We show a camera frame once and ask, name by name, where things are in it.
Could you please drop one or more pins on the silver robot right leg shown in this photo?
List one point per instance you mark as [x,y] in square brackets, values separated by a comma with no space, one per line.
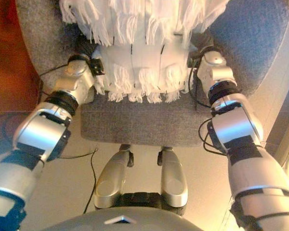
[172,175]

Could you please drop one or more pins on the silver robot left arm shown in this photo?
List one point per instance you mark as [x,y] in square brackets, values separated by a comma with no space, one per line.
[41,134]

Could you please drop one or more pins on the grey fabric sofa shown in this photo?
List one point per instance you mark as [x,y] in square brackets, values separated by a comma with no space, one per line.
[139,122]

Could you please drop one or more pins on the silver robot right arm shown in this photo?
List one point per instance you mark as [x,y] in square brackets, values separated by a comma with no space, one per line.
[238,125]

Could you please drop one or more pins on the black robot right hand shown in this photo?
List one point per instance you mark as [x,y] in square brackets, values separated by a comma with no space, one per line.
[204,44]

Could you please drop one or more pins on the white fringed cloth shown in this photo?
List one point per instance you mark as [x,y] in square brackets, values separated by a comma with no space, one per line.
[144,57]

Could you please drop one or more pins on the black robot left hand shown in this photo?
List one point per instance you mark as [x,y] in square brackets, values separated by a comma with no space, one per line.
[83,48]

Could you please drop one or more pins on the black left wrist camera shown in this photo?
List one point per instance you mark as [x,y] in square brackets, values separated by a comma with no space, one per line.
[97,67]

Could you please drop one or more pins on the grey robot torso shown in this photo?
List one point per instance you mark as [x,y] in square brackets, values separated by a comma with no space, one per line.
[120,220]

